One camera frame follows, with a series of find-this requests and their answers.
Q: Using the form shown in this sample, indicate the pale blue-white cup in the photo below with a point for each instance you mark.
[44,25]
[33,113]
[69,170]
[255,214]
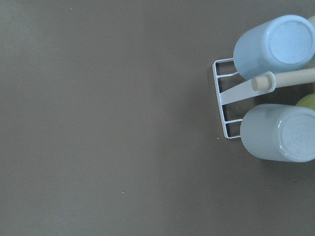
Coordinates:
[279,132]

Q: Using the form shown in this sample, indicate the light blue cup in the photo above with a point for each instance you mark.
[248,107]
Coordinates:
[284,44]

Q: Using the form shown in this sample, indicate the yellow cup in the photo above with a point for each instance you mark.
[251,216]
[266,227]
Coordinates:
[307,101]

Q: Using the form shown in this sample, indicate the white wire cup rack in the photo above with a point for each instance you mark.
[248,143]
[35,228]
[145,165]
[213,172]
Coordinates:
[260,85]

